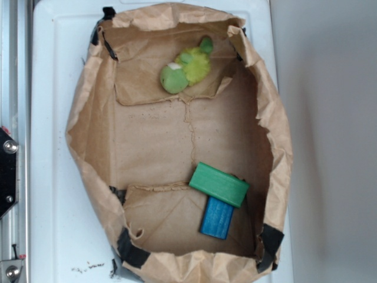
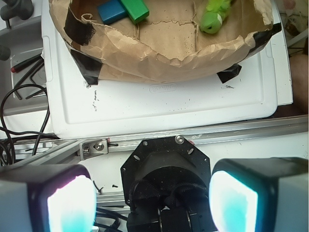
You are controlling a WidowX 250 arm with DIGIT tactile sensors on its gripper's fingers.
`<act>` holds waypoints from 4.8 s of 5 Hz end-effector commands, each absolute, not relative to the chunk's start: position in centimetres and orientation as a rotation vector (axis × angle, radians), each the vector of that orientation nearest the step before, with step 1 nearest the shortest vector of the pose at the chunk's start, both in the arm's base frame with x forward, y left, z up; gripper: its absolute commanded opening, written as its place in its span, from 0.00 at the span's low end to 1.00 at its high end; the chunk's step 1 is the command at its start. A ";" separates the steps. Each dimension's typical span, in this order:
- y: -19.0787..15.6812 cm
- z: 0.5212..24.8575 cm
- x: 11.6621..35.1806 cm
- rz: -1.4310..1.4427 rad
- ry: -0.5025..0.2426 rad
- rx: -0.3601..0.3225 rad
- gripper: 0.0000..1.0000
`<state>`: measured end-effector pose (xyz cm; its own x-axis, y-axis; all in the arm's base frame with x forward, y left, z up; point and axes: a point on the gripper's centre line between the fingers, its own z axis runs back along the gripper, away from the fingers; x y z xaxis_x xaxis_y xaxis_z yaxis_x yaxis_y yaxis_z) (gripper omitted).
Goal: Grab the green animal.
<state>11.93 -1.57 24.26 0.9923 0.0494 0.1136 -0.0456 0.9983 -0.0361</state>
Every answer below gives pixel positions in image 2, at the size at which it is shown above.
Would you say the red handled screwdriver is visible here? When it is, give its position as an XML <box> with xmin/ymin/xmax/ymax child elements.
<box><xmin>11</xmin><ymin>54</ymin><xmax>41</xmax><ymax>73</ymax></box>

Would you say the black hex key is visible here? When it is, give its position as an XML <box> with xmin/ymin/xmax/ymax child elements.
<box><xmin>14</xmin><ymin>58</ymin><xmax>44</xmax><ymax>100</ymax></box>

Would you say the blue rectangular block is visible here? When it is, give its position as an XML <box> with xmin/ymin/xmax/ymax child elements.
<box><xmin>97</xmin><ymin>0</ymin><xmax>127</xmax><ymax>25</ymax></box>

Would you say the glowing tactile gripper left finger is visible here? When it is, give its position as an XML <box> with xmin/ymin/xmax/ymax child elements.
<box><xmin>0</xmin><ymin>164</ymin><xmax>97</xmax><ymax>232</ymax></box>

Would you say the grey clamp knob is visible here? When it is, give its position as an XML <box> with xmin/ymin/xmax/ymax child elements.
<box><xmin>0</xmin><ymin>0</ymin><xmax>34</xmax><ymax>29</ymax></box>

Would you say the black cable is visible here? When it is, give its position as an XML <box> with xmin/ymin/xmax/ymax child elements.
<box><xmin>0</xmin><ymin>84</ymin><xmax>58</xmax><ymax>167</ymax></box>

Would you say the brown paper bag tray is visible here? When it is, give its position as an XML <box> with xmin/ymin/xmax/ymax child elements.
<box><xmin>48</xmin><ymin>0</ymin><xmax>281</xmax><ymax>85</ymax></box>

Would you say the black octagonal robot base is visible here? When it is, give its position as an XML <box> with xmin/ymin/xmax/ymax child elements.
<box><xmin>120</xmin><ymin>135</ymin><xmax>217</xmax><ymax>232</ymax></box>

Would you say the green rectangular block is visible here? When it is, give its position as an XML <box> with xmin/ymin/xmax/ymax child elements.
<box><xmin>120</xmin><ymin>0</ymin><xmax>150</xmax><ymax>24</ymax></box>

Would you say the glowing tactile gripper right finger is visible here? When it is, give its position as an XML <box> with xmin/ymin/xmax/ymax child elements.
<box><xmin>209</xmin><ymin>157</ymin><xmax>309</xmax><ymax>232</ymax></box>

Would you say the metal corner bracket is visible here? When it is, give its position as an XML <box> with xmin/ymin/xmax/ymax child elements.
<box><xmin>79</xmin><ymin>139</ymin><xmax>109</xmax><ymax>160</ymax></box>

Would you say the green plush animal toy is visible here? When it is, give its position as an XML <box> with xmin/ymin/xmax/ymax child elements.
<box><xmin>199</xmin><ymin>0</ymin><xmax>233</xmax><ymax>34</ymax></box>

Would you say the aluminium extrusion rail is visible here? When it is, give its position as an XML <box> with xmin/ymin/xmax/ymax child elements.
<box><xmin>0</xmin><ymin>115</ymin><xmax>309</xmax><ymax>167</ymax></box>

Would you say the white plastic bin lid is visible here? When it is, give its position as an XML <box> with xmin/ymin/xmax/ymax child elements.
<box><xmin>42</xmin><ymin>1</ymin><xmax>293</xmax><ymax>139</ymax></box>

